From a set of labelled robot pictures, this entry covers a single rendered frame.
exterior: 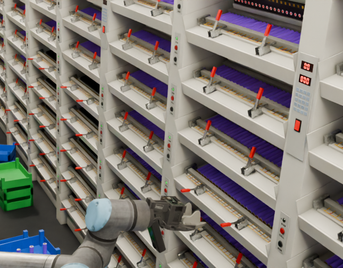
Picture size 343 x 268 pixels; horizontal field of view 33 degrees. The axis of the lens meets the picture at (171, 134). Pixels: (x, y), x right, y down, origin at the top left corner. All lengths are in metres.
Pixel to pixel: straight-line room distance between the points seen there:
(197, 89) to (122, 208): 0.59
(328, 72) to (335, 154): 0.21
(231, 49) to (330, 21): 0.43
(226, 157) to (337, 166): 0.55
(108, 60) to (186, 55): 0.72
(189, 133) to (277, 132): 0.54
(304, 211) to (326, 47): 0.46
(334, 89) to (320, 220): 0.37
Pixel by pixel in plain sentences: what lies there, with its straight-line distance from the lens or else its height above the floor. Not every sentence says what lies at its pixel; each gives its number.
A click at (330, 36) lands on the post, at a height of 1.62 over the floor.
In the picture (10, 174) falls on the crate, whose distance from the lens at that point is 4.13.
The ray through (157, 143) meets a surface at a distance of 2.49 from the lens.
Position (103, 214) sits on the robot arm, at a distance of 1.60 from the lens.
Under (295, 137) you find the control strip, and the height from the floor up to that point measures 1.33.
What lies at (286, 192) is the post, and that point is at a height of 1.17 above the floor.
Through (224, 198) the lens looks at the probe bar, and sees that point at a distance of 2.02.
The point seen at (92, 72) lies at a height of 1.12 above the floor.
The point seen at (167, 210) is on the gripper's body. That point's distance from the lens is 1.72.
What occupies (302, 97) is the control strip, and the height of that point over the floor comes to 1.45.
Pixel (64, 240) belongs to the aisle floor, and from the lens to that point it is 3.63.
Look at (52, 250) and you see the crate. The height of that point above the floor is 0.43.
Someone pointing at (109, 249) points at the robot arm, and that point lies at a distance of 1.68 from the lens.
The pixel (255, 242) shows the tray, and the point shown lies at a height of 0.94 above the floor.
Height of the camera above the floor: 1.85
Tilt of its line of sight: 20 degrees down
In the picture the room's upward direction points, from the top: 4 degrees clockwise
